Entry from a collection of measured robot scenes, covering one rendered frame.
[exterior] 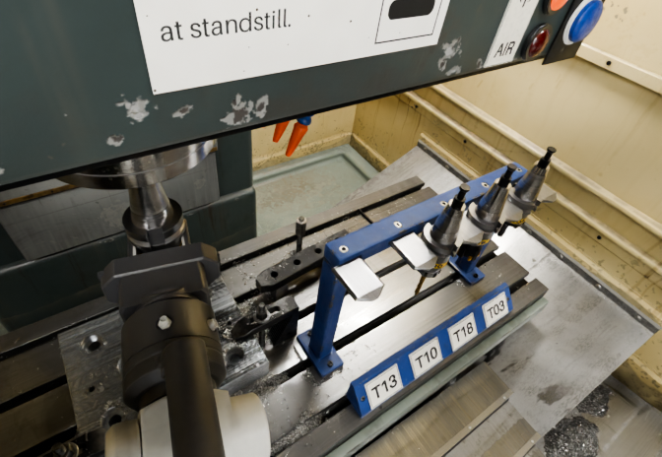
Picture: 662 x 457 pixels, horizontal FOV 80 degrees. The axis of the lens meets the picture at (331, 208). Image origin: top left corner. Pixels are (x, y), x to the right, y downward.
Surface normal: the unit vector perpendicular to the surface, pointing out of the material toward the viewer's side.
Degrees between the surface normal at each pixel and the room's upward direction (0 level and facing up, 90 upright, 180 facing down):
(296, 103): 90
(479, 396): 7
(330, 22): 90
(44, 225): 90
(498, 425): 8
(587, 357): 24
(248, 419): 15
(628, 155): 90
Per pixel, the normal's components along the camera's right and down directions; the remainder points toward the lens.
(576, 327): -0.23, -0.51
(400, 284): 0.11, -0.71
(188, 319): 0.52, -0.72
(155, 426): 0.35, -0.74
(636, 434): -0.06, -0.87
